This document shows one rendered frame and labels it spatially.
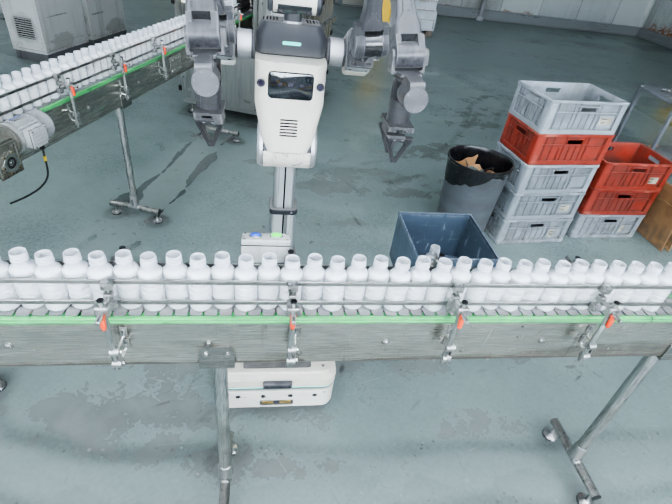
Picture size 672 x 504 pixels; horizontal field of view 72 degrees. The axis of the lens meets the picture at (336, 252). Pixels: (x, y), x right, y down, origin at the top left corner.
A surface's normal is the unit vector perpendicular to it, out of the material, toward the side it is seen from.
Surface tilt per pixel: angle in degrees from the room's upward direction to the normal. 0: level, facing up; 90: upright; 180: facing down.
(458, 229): 90
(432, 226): 90
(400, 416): 0
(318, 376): 31
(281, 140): 90
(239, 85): 90
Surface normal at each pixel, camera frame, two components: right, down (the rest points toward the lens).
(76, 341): 0.11, 0.60
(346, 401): 0.11, -0.80
